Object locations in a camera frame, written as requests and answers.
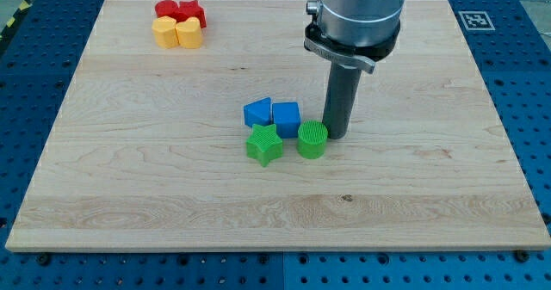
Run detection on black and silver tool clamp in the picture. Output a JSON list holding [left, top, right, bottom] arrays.
[[304, 12, 400, 73]]

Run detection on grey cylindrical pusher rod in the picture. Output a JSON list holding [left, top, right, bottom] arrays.
[[322, 63, 362, 139]]

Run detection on green cylinder block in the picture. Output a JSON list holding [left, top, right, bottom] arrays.
[[297, 120, 328, 159]]

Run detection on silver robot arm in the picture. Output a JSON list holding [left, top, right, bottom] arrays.
[[304, 0, 405, 139]]

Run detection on green star block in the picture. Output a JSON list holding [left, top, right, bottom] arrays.
[[245, 124, 283, 167]]

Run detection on red star block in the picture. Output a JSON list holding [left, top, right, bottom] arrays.
[[173, 0, 207, 28]]

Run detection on blue cube block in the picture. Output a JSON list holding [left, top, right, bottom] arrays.
[[272, 102, 301, 139]]

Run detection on blue wedge block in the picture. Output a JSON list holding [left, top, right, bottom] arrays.
[[243, 97, 272, 127]]

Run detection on white fiducial marker tag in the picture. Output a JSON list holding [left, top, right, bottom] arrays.
[[459, 10, 495, 31]]

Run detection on yellow heart block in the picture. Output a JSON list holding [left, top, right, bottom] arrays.
[[176, 17, 203, 49]]

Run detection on yellow hexagon block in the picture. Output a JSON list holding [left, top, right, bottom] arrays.
[[152, 16, 179, 49]]

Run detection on red cylinder block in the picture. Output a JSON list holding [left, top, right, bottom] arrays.
[[154, 0, 178, 17]]

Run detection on wooden board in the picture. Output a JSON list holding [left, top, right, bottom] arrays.
[[6, 0, 550, 253]]

